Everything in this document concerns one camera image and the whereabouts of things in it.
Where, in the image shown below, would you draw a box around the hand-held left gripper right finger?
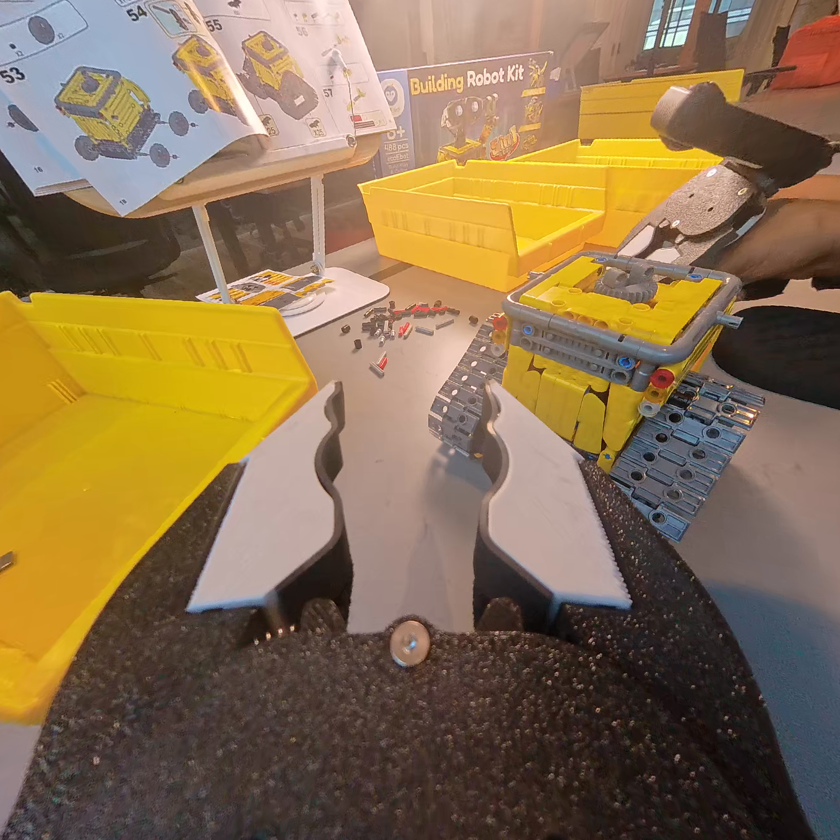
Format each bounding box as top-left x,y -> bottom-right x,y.
472,381 -> 634,634

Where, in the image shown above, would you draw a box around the black quilted pad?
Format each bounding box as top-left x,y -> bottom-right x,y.
712,305 -> 840,403

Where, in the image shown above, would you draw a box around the yellow black sticker sheet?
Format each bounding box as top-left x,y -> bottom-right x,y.
197,269 -> 336,308

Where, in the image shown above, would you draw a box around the person's right hand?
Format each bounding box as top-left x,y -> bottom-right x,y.
717,196 -> 840,284

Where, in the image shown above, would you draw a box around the pile of small building pieces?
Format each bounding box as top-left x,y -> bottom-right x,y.
341,298 -> 480,378

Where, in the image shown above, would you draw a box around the yellow plastic storage bin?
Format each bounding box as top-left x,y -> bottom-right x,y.
357,159 -> 610,294
0,290 -> 320,725
512,136 -> 726,249
579,67 -> 747,142

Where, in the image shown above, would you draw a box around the wooden board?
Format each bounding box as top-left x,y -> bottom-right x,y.
39,141 -> 371,221

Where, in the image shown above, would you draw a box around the yellow building-block toy vehicle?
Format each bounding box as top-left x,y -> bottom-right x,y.
492,251 -> 746,460

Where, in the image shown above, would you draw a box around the orange soft bag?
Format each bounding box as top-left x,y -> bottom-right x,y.
784,16 -> 840,89

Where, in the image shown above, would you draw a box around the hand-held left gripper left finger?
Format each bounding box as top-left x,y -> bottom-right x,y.
185,381 -> 349,641

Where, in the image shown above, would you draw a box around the blue toy kit box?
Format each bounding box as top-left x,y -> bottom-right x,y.
375,51 -> 555,173

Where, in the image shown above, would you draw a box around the instruction booklet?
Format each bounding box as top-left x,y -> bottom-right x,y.
0,0 -> 398,217

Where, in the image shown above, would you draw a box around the grey desk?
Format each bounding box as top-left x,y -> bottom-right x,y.
0,249 -> 840,840

